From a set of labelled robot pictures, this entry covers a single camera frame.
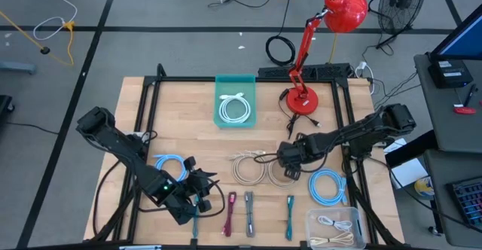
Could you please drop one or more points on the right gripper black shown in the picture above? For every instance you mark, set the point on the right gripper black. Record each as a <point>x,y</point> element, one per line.
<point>295,152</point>

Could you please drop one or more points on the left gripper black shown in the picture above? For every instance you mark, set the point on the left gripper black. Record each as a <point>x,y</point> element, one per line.
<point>188,201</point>

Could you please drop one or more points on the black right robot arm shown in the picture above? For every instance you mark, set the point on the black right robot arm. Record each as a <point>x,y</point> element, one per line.
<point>361,131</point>

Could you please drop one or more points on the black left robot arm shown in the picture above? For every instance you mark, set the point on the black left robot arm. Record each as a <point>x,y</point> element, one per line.
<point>128,156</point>

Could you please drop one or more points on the red desk lamp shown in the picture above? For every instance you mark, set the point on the red desk lamp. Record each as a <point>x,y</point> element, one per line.
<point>301,101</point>

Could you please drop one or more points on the clear plastic bin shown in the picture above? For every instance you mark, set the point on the clear plastic bin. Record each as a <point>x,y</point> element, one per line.
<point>359,220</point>

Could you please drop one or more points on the teal translucent plastic bin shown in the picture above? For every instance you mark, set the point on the teal translucent plastic bin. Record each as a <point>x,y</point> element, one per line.
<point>235,80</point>

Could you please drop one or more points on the white paper sheet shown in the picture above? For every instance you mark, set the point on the white paper sheet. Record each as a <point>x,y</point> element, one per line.
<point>408,172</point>

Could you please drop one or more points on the round yellow blue object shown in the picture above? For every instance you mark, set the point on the round yellow blue object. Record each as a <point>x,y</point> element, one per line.
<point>424,186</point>

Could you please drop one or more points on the grey desk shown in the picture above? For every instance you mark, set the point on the grey desk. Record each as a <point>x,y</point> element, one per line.
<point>440,167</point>
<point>452,129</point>

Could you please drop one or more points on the black box with labels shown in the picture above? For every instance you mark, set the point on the black box with labels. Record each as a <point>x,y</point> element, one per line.
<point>450,75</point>

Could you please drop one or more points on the small red object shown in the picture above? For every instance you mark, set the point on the small red object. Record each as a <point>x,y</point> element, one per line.
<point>465,110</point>

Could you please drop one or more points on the black keyboard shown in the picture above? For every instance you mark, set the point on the black keyboard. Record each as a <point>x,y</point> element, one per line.
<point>468,199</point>

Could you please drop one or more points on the black floor fan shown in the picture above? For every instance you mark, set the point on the black floor fan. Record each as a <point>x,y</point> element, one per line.
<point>401,3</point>

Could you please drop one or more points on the black pen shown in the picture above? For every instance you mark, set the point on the black pen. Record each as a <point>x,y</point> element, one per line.
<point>470,95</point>

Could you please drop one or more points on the computer monitor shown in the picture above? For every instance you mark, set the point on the computer monitor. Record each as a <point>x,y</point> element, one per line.
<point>463,39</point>

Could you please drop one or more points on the small black floor puck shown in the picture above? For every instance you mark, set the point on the small black floor puck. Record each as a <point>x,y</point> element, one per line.
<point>45,50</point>

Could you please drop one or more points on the black metal table frame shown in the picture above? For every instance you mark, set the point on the black metal table frame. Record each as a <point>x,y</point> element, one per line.
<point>180,79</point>

